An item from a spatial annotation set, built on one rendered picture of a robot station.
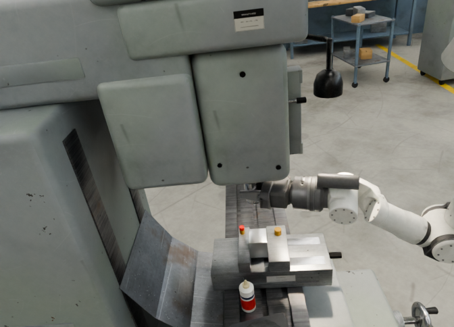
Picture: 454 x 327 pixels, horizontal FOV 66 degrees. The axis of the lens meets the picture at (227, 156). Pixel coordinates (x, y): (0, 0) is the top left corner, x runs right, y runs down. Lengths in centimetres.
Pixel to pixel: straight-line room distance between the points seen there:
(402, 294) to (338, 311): 122
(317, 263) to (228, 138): 50
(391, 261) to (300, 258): 147
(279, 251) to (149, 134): 53
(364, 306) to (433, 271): 123
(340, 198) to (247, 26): 45
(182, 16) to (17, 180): 43
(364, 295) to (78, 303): 92
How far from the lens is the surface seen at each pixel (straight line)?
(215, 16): 65
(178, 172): 78
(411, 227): 96
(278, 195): 88
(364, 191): 95
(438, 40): 533
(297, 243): 114
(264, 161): 78
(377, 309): 136
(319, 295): 120
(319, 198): 87
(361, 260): 249
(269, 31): 66
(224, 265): 109
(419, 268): 253
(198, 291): 121
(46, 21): 74
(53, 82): 77
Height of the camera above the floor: 178
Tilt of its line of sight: 30 degrees down
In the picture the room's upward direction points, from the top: 8 degrees counter-clockwise
